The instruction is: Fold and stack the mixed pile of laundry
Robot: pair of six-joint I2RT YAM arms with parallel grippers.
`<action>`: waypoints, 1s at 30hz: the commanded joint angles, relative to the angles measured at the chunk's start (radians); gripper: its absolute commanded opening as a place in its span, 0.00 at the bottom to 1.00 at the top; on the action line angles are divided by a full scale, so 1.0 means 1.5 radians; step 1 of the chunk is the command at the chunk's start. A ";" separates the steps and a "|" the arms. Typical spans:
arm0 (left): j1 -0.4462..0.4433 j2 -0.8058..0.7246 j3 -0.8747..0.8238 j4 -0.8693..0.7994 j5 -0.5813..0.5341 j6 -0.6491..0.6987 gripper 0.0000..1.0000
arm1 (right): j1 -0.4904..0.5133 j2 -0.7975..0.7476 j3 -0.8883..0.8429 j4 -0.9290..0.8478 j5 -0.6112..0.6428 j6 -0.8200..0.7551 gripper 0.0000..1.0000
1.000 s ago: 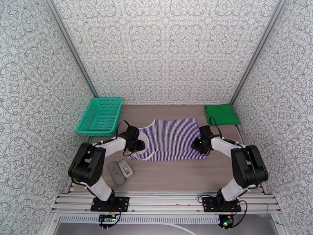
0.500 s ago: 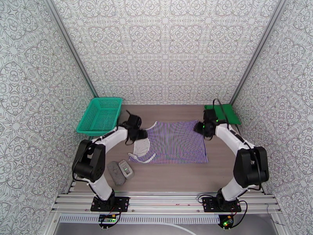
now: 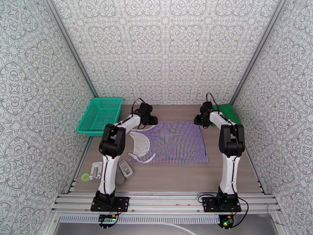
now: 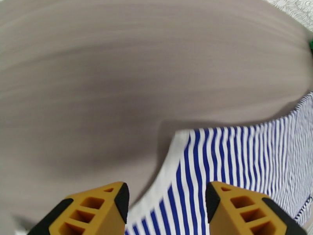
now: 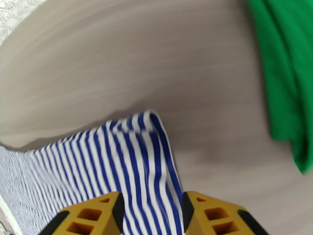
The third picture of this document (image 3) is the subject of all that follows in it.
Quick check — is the right round circuit board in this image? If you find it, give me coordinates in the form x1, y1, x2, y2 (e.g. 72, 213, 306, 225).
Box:
218, 215, 234, 229

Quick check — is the green t-shirt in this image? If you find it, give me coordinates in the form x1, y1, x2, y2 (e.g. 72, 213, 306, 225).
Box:
211, 104, 242, 126

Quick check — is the white slotted cable duct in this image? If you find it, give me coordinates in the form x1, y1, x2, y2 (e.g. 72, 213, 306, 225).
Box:
58, 215, 221, 224

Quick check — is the aluminium table side rail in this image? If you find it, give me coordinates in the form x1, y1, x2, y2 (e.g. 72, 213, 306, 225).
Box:
238, 124, 266, 194
66, 137, 94, 193

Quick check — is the grey felt pouch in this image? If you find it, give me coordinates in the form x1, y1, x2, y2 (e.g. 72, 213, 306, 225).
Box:
114, 166, 127, 186

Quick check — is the left green circuit board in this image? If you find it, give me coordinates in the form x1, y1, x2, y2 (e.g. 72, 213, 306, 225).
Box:
98, 214, 116, 224

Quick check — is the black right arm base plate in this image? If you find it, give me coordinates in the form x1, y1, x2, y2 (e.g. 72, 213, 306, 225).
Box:
202, 196, 242, 213

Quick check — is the white plastic stand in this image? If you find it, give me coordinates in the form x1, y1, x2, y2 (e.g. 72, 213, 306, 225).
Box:
89, 161, 103, 181

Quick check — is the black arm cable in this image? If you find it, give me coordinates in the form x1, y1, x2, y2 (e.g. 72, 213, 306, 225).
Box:
206, 92, 239, 193
103, 98, 145, 196

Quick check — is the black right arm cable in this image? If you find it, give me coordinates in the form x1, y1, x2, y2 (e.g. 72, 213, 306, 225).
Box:
206, 92, 239, 193

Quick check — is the green plastic mesh basket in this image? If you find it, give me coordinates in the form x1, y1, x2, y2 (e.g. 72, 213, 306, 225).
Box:
76, 97, 123, 137

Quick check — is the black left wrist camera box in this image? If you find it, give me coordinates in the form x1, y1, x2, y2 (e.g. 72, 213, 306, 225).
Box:
140, 103, 153, 115

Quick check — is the aluminium front rail frame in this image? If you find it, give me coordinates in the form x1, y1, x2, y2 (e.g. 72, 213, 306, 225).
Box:
50, 191, 282, 216

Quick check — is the grey white small device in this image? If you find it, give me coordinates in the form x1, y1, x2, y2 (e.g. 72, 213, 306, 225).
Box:
118, 159, 135, 179

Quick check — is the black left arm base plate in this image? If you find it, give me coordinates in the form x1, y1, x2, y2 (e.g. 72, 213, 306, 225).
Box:
90, 196, 130, 213

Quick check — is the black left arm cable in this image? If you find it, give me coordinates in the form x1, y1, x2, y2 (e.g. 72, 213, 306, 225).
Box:
103, 98, 145, 196

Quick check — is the purple white striped tank top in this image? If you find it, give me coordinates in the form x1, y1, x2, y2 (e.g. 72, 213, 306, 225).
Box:
128, 120, 209, 165

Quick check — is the aluminium corner post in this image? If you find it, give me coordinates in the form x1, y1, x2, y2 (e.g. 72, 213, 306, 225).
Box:
41, 0, 100, 98
227, 0, 291, 109

